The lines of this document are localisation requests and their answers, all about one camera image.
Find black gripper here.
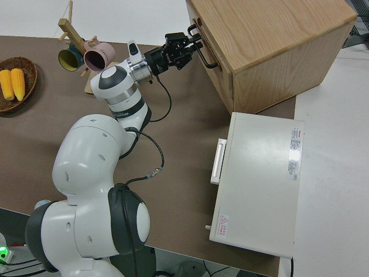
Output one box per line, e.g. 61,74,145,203
160,32,204,72

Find wooden drawer with black handle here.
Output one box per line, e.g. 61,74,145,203
186,0,234,87

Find light wooden cabinet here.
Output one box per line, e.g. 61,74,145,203
186,0,359,115

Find pink mug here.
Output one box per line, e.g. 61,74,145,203
83,40,116,73

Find wooden mug tree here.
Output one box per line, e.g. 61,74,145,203
57,0,99,95

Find teal mug yellow inside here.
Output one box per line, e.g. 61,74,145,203
58,39,86,73

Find white toaster oven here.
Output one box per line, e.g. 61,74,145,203
205,111,306,259

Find black mesh chair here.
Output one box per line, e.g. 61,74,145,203
344,0,369,49

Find brown wicker basket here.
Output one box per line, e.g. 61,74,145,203
0,56,39,114

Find white box with green light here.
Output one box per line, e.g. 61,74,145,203
0,231,15,267

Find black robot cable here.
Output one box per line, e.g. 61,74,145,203
116,73,173,208

